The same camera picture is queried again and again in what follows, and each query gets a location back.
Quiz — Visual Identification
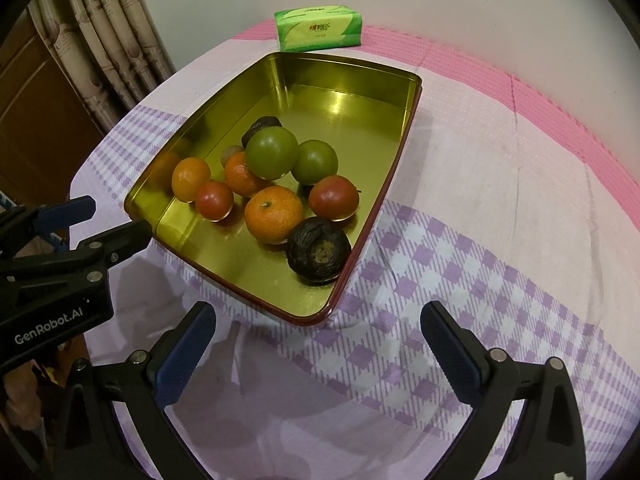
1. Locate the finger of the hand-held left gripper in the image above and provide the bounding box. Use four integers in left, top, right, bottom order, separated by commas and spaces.
0, 196, 97, 253
0, 219, 152, 293

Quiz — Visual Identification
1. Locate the green tomato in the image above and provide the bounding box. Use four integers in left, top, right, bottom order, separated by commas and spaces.
291, 140, 339, 186
245, 126, 300, 181

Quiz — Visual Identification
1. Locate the red tomato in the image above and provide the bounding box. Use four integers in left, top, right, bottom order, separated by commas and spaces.
195, 181, 235, 222
308, 175, 361, 221

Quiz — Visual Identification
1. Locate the dark wrinkled passion fruit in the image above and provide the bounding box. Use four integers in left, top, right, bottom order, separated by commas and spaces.
241, 116, 285, 148

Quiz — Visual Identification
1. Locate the gold metal tin tray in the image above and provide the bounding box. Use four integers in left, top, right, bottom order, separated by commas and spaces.
123, 51, 422, 328

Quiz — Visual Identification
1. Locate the pink purple checked tablecloth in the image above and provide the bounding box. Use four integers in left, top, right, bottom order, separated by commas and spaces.
70, 19, 640, 480

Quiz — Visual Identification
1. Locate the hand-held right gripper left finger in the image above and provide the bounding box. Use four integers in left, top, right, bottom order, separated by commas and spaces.
50, 301, 237, 480

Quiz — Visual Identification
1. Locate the green tissue pack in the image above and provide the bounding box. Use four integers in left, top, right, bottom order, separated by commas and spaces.
274, 5, 364, 53

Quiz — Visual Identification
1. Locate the orange mandarin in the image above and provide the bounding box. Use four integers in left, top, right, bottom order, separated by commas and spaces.
223, 151, 266, 198
171, 157, 211, 202
244, 186, 305, 245

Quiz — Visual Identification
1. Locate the beige patterned curtain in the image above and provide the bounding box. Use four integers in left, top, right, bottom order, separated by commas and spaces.
27, 0, 177, 133

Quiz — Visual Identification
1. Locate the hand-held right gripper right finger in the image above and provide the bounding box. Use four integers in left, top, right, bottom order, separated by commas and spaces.
420, 301, 588, 480

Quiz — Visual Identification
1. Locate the dark plum fruit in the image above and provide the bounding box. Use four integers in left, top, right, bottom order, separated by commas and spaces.
285, 216, 352, 287

